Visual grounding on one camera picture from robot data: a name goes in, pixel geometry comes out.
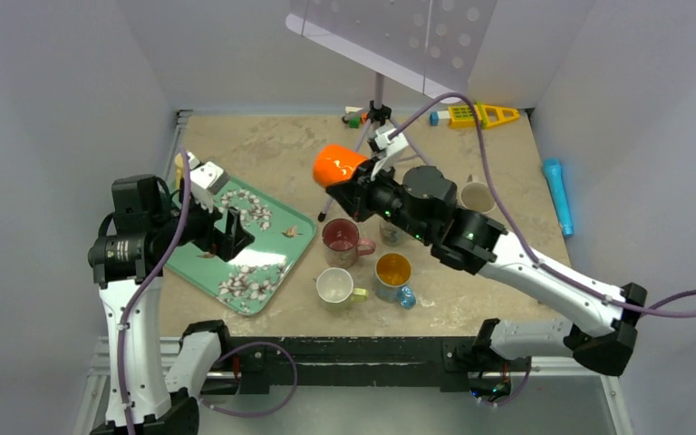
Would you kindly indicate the yellow toy grid block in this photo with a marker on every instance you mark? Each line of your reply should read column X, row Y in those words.
column 463, row 117

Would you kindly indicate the blue toy flashlight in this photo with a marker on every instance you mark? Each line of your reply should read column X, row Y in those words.
column 553, row 172

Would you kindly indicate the yellow green toy ramp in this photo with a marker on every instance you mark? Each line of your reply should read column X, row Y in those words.
column 492, row 116

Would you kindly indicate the green floral tray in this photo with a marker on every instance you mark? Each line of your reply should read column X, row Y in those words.
column 248, row 282

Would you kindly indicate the lime green mug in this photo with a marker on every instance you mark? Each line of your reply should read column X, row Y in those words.
column 337, row 291

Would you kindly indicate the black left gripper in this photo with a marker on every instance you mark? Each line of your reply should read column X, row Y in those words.
column 224, row 245

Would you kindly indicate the white music stand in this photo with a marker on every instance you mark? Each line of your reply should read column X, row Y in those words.
column 428, row 46

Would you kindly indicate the blue butterfly mug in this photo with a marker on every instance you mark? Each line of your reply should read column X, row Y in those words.
column 392, row 276

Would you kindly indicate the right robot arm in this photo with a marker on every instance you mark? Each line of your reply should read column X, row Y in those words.
column 599, row 331

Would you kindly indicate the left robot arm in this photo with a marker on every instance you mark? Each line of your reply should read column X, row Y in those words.
column 133, row 244

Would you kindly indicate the orange mug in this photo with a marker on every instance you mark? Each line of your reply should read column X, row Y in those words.
column 335, row 164

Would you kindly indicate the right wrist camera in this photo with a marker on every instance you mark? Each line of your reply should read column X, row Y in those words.
column 388, row 145

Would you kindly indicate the cream coral shell mug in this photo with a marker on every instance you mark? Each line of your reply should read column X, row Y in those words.
column 476, row 195

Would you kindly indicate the pink skull mug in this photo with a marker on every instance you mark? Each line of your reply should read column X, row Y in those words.
column 343, row 243

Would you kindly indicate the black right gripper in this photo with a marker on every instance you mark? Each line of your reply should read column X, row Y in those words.
column 356, row 192

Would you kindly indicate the yellow mug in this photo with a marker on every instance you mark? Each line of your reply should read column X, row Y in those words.
column 178, row 164

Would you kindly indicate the cream dragon mug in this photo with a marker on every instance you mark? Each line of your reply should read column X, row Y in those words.
column 391, row 235

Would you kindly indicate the blue white toy block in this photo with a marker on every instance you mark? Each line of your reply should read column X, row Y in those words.
column 438, row 118

